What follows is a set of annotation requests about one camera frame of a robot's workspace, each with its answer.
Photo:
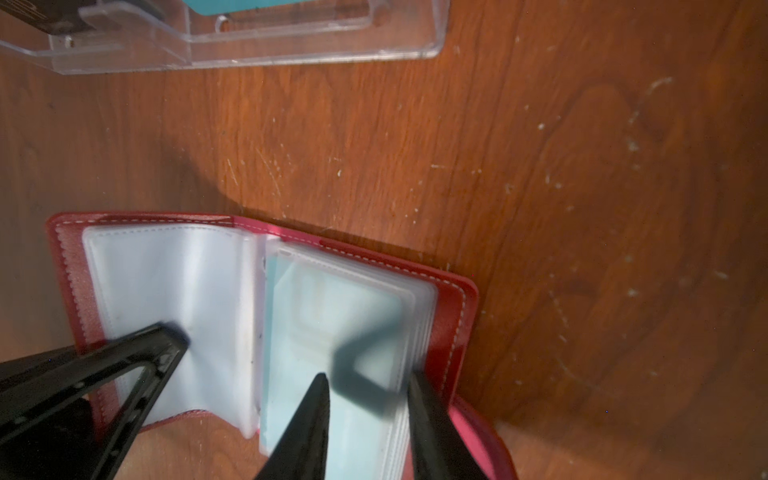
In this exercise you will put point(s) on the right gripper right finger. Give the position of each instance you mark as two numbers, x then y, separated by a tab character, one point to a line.
438	452

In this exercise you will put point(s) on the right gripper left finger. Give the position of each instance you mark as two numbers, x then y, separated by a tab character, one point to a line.
301	452

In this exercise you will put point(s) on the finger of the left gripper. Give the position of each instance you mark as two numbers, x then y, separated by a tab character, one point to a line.
47	428

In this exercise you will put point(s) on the light teal card from holder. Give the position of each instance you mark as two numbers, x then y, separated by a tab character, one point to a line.
362	326

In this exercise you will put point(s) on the red leather card holder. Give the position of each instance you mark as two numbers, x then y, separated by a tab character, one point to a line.
206	275

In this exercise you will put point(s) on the clear acrylic card display stand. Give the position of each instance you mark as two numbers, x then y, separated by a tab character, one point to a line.
129	36

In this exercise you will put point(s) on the black VIP card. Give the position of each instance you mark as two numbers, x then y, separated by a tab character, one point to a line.
53	17

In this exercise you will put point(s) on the teal VIP card in stand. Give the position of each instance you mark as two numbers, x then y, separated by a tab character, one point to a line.
220	7

